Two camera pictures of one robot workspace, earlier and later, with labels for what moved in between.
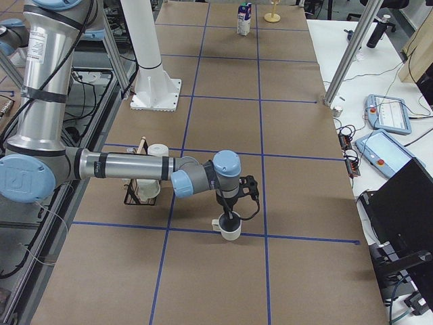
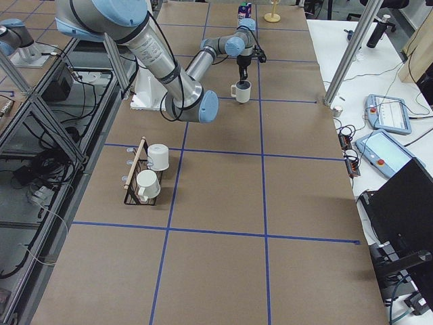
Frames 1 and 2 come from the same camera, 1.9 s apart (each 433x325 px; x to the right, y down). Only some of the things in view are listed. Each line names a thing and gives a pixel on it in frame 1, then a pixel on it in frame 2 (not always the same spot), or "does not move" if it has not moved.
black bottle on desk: x=378 y=31 does not move
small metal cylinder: x=337 y=111 does not move
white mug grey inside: x=230 y=229 → x=241 y=90
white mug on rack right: x=158 y=149 does not move
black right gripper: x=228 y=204 → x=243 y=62
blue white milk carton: x=243 y=18 does not move
